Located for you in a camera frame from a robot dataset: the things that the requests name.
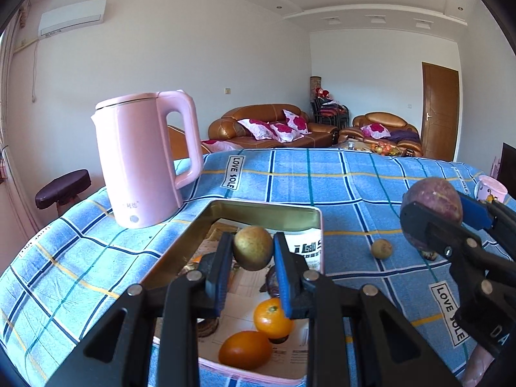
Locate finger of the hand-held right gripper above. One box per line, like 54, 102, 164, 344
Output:
400, 202, 501, 303
459, 194, 516, 251

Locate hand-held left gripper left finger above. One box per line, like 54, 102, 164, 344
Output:
48, 232, 236, 387

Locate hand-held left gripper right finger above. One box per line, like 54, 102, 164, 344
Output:
273, 232, 462, 387

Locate cut purple sweet potato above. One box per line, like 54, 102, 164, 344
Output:
259, 264, 283, 298

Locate round purple sweet potato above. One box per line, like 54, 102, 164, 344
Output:
401, 176, 462, 226

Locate small brown pear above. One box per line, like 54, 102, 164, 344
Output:
233, 226, 274, 272
371, 239, 393, 259

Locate pink metal tin box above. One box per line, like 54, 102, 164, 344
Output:
139, 199, 325, 385

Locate dark brown round fruit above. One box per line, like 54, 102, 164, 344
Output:
197, 318, 220, 337

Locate person's right forearm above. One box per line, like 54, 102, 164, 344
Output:
461, 344, 498, 387

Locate pink cartoon mug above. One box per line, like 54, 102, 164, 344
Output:
475, 176, 509, 203

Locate printed paper sheet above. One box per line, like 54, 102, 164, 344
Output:
187, 218, 323, 372

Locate black television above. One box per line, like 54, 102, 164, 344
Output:
498, 142, 516, 188

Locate coffee table with snacks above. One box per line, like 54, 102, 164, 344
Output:
342, 139, 408, 157

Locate blue plaid tablecloth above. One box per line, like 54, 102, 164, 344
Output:
0, 148, 516, 387

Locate purple blanket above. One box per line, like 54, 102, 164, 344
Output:
389, 129, 420, 143

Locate brown wooden door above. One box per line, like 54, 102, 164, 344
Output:
419, 62, 460, 161

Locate white red floral pillow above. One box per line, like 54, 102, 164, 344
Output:
361, 124, 391, 138
283, 110, 310, 134
238, 119, 275, 140
269, 122, 301, 143

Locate brown leather loveseat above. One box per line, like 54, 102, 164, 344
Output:
339, 112, 424, 157

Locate brown leather armchair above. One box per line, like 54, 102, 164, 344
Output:
166, 125, 210, 161

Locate pink electric kettle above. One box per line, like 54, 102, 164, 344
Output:
91, 90, 204, 228

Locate stacked dark chairs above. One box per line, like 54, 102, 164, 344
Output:
311, 99, 349, 126

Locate brown leather sofa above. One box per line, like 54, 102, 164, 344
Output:
208, 104, 340, 152

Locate dark round stool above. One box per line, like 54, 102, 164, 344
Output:
35, 169, 92, 216

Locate white wall air conditioner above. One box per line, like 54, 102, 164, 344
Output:
37, 0, 106, 39

